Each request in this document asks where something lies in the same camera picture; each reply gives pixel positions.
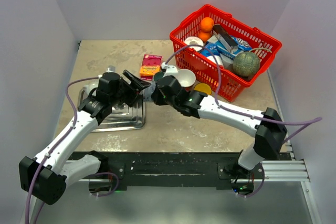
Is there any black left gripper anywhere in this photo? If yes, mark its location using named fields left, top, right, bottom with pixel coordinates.
left=110, top=70, right=151, bottom=107

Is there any teal green ceramic mug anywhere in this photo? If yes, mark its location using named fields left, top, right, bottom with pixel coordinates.
left=153, top=71, right=165, bottom=82

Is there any red floral mug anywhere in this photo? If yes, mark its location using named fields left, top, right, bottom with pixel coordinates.
left=176, top=69, right=196, bottom=90

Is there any yellow mug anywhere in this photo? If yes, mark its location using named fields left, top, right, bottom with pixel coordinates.
left=194, top=83, right=212, bottom=95

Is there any dark grey upside-down mug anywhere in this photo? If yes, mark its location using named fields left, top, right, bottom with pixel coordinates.
left=143, top=84, right=155, bottom=102

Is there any pale grey upside-down mug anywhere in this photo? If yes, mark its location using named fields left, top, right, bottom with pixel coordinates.
left=84, top=81, right=98, bottom=95

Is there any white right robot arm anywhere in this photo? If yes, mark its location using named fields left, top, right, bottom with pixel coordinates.
left=123, top=70, right=287, bottom=178

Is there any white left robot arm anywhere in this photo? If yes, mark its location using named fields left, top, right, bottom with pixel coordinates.
left=19, top=70, right=150, bottom=205

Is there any Scrub Mommy sponge pack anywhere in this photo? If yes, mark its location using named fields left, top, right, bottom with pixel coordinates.
left=139, top=54, right=162, bottom=81

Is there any steel drying tray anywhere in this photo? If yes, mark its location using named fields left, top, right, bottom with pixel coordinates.
left=93, top=99, right=146, bottom=132

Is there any red plastic shopping basket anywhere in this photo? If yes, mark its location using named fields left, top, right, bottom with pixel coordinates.
left=170, top=4, right=282, bottom=102

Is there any blue plastic snack bag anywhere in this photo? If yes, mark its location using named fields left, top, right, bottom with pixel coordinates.
left=200, top=42, right=220, bottom=58

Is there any lower orange fruit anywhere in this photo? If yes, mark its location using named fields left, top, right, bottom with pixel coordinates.
left=198, top=31, right=212, bottom=43

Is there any orange fruit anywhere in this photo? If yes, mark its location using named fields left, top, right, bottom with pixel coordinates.
left=198, top=31, right=212, bottom=43
left=200, top=17, right=214, bottom=33

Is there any blue Harry's box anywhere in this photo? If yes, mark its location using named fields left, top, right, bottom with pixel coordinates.
left=216, top=45, right=241, bottom=69

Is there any upper orange fruit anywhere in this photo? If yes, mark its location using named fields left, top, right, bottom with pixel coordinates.
left=200, top=17, right=214, bottom=33

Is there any dark long carton box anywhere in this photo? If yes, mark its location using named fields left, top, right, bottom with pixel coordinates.
left=213, top=24, right=238, bottom=53

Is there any green netted melon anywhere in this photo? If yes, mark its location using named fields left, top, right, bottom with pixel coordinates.
left=233, top=47, right=272, bottom=78

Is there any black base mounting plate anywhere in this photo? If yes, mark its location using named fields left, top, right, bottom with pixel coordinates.
left=62, top=150, right=263, bottom=192

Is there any blue M&M's bag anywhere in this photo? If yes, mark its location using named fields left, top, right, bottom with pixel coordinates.
left=232, top=37, right=252, bottom=51

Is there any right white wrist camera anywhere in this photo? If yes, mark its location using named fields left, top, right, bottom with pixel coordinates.
left=161, top=62, right=179, bottom=77

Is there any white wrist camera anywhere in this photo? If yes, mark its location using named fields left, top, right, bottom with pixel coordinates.
left=107, top=65, right=116, bottom=72
left=161, top=62, right=179, bottom=77

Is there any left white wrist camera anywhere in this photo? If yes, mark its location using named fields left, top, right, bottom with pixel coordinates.
left=107, top=65, right=116, bottom=72

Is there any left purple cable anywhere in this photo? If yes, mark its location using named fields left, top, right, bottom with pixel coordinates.
left=25, top=76, right=120, bottom=224

